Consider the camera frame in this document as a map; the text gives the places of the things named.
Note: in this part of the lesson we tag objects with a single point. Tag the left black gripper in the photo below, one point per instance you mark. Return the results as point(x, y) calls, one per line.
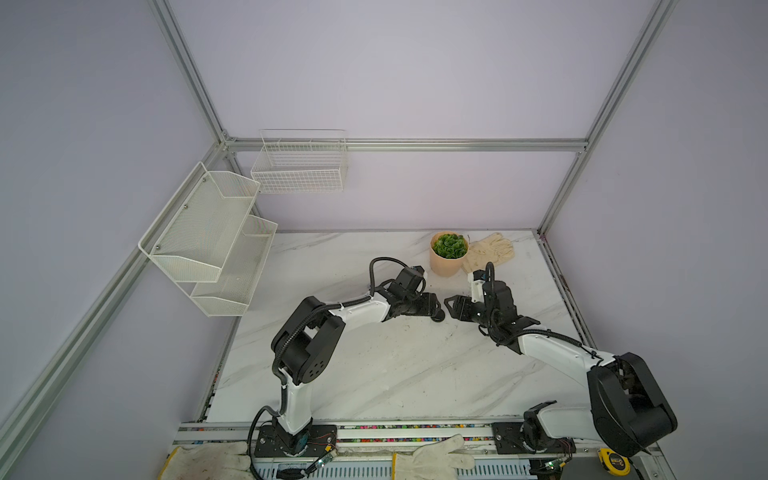
point(428, 304)

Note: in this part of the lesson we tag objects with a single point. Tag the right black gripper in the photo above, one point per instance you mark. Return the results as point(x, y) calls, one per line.
point(461, 305)

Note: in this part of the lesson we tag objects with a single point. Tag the black earbud charging case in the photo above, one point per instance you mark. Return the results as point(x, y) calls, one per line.
point(438, 316)

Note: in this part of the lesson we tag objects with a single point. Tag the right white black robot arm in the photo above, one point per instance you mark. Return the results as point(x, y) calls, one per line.
point(625, 408)

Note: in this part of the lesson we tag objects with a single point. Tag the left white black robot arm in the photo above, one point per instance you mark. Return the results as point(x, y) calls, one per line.
point(304, 346)

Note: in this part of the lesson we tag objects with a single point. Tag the potted green plant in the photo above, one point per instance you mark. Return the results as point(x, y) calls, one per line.
point(447, 252)

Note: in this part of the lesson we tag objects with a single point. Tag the beige work glove on table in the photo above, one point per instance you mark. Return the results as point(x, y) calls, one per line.
point(494, 248)

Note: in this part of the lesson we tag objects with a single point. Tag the white glove front centre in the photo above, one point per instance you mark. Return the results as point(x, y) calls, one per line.
point(440, 460)

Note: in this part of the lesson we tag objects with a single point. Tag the white glove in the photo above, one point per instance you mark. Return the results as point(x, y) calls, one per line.
point(211, 461)
point(440, 460)

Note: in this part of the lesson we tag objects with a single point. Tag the white mesh shelf lower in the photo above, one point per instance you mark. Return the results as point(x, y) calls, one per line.
point(232, 294)

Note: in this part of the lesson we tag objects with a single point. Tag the white mesh shelf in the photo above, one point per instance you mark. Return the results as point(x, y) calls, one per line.
point(232, 294)
point(192, 238)

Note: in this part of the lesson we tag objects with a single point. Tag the yellow tape measure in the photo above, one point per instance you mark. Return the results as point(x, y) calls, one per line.
point(614, 463)

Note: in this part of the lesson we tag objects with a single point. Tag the white mesh shelf upper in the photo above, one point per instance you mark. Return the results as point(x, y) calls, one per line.
point(192, 238)

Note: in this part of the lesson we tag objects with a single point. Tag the white glove front left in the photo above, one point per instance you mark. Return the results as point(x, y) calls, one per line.
point(211, 461)

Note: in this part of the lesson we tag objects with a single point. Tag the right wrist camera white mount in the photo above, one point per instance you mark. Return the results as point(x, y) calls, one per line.
point(476, 280)

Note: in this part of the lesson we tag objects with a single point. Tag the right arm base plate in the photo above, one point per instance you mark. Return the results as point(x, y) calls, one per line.
point(521, 437)

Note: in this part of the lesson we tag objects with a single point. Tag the white wire basket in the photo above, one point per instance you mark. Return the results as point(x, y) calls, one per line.
point(293, 161)

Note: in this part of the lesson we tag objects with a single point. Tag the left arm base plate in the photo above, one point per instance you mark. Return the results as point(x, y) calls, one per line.
point(313, 441)

